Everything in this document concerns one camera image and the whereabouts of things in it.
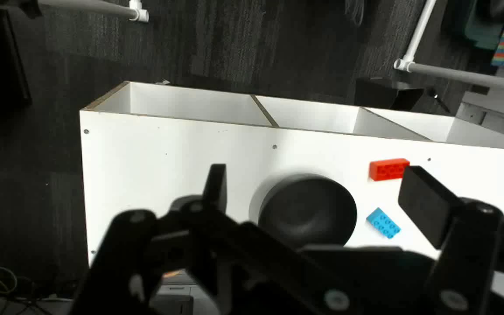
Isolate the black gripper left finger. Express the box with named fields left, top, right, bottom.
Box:
left=69, top=162, right=323, bottom=315

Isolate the white pipe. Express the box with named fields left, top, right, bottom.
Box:
left=33, top=0, right=150, bottom=24
left=391, top=0, right=504, bottom=96

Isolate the red Lego brick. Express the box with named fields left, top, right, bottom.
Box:
left=367, top=157, right=411, bottom=183

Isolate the white shelf unit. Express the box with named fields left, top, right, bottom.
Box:
left=76, top=78, right=504, bottom=315

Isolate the black bowl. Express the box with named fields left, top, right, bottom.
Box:
left=255, top=173, right=358, bottom=250

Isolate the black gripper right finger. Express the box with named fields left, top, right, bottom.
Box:
left=398, top=164, right=504, bottom=315

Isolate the blue Lego brick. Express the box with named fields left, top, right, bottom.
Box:
left=363, top=206, right=402, bottom=239

